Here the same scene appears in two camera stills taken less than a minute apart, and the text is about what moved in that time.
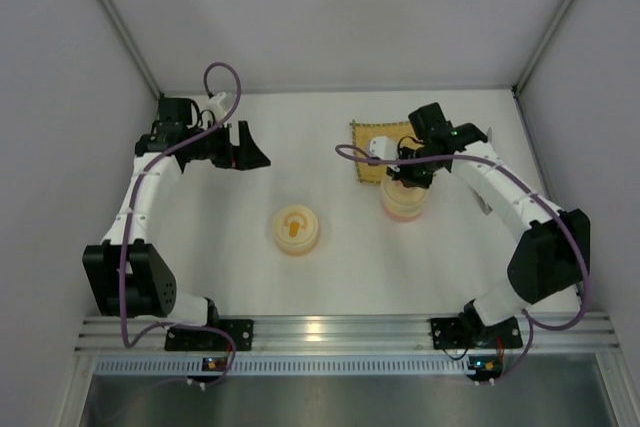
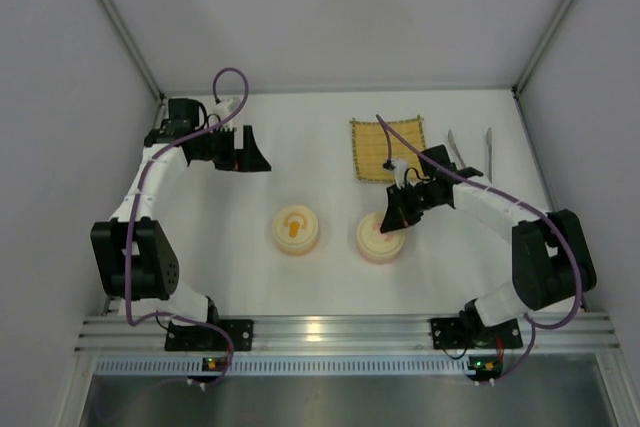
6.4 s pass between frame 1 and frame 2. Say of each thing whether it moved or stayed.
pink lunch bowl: moved
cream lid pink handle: moved
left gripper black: stayed
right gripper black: moved
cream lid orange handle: stayed
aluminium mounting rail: stayed
